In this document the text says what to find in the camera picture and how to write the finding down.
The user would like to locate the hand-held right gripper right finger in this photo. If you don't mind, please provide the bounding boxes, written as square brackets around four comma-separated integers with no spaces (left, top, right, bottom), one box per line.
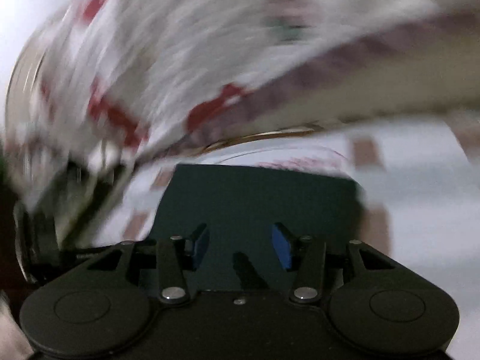
[272,222,394,304]

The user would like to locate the dark green jeans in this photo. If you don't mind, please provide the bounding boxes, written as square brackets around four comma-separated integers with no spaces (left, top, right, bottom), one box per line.
[146,163,366,297]

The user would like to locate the white cloth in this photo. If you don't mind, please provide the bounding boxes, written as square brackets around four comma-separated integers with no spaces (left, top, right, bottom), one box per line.
[0,292,34,360]

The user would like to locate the cartoon print bed sheet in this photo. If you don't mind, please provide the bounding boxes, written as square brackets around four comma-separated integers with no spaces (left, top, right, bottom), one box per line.
[101,120,480,297]

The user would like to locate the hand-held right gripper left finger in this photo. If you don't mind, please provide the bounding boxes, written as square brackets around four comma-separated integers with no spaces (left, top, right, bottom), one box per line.
[87,224,210,304]

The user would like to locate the bear print quilt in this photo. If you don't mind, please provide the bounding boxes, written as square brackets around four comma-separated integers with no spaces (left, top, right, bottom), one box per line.
[4,0,480,211]

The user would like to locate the beige patterned folded garment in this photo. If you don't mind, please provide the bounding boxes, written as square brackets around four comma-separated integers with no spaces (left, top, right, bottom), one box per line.
[56,139,136,241]

